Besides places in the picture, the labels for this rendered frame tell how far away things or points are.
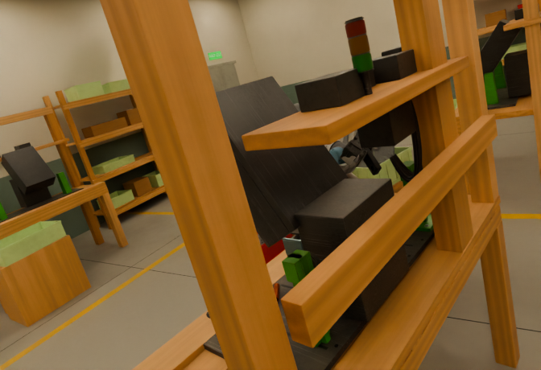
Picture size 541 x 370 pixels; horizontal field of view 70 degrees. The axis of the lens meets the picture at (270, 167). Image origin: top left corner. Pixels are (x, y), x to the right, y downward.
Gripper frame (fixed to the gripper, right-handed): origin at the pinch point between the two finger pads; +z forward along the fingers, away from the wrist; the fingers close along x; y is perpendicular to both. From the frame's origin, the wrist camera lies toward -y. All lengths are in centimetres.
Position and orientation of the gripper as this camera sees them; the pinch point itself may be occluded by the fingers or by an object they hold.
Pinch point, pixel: (347, 174)
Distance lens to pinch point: 149.3
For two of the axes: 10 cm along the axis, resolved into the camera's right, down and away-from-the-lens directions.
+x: 1.9, -6.0, -7.8
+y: -8.0, -5.6, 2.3
